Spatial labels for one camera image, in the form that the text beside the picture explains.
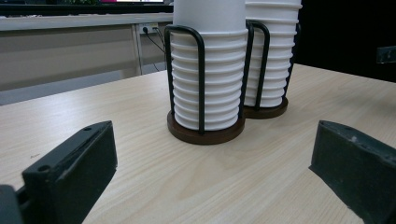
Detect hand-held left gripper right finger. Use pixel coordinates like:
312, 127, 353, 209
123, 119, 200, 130
308, 119, 396, 224

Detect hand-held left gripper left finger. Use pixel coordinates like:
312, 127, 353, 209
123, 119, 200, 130
21, 120, 119, 224

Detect stack of white cups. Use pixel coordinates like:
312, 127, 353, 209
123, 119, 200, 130
244, 0, 303, 108
170, 0, 249, 132

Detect black wire cup holder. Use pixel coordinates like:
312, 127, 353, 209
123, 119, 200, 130
163, 19, 302, 146

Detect black curtain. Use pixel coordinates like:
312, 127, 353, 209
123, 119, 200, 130
293, 0, 396, 83

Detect pale desk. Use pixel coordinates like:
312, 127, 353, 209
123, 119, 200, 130
0, 12, 174, 80

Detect black power cable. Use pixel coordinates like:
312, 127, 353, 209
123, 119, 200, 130
142, 27, 166, 73

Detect white wall power outlet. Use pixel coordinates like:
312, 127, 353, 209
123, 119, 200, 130
138, 22, 160, 35

